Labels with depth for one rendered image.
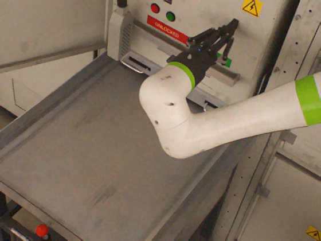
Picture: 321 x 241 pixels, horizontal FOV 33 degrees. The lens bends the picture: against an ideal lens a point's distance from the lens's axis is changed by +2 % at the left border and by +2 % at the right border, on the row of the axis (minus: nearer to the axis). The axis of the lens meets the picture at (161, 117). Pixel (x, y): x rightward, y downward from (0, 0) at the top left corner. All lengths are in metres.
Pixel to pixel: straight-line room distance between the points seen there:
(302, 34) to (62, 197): 0.81
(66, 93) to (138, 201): 0.47
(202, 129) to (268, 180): 0.67
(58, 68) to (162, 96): 1.10
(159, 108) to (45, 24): 0.73
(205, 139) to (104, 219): 0.40
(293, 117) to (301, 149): 0.50
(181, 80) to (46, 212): 0.55
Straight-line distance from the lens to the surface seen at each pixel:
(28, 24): 1.85
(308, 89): 1.26
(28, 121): 1.71
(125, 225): 1.52
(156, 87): 1.25
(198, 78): 1.35
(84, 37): 1.97
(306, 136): 1.71
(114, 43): 1.75
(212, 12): 1.60
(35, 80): 2.48
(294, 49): 1.58
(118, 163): 1.63
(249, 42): 1.58
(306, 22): 1.52
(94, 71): 1.88
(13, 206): 1.93
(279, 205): 1.99
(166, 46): 1.71
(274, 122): 1.28
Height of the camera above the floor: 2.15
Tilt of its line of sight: 47 degrees down
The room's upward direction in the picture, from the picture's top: 11 degrees clockwise
